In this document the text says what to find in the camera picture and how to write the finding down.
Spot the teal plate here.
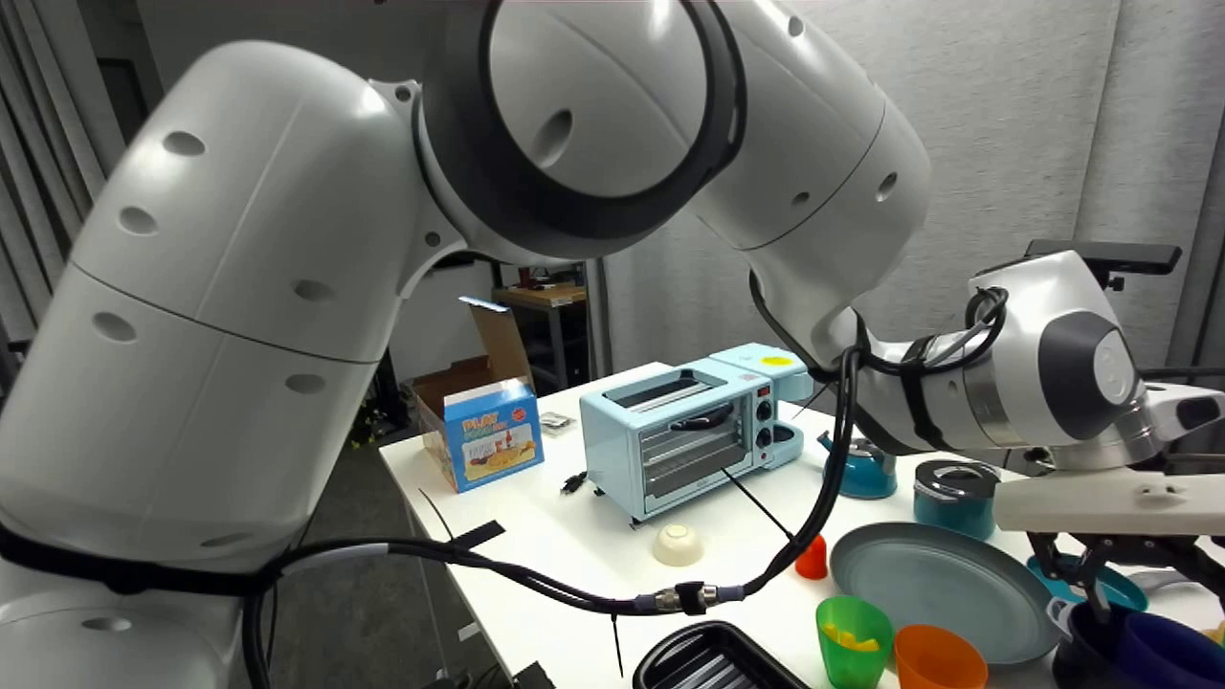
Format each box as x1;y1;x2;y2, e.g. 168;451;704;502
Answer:
1026;549;1151;619

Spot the green plastic cup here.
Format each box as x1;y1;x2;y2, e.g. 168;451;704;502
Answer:
815;596;897;689

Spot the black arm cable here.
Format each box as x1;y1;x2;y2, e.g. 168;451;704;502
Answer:
0;272;1011;689

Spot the open cardboard box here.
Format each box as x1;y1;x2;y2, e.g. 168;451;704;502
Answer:
411;296;533;428

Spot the grey blue plate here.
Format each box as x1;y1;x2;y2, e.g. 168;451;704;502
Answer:
832;520;1059;670

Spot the small white round object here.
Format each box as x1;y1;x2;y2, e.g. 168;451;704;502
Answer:
651;525;704;565

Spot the orange plastic cup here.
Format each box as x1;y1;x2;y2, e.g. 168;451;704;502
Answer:
897;623;988;689

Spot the dark blue cup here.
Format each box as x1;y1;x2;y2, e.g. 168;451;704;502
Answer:
1115;611;1225;689

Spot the light blue toy toaster oven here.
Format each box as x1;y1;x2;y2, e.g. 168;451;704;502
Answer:
578;346;815;520

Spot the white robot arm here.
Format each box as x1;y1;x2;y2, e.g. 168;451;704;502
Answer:
0;0;1221;689

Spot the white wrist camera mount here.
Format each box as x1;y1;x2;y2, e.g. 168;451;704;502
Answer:
994;472;1225;536

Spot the small red cup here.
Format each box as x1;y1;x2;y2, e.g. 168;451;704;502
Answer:
795;536;826;581

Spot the blue picture box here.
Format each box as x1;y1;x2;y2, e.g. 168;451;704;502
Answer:
444;380;544;491

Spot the black ridged tray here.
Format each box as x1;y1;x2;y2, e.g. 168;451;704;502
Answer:
632;619;809;689

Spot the teal pot with black lid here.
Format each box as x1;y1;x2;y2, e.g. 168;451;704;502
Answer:
914;460;1000;541

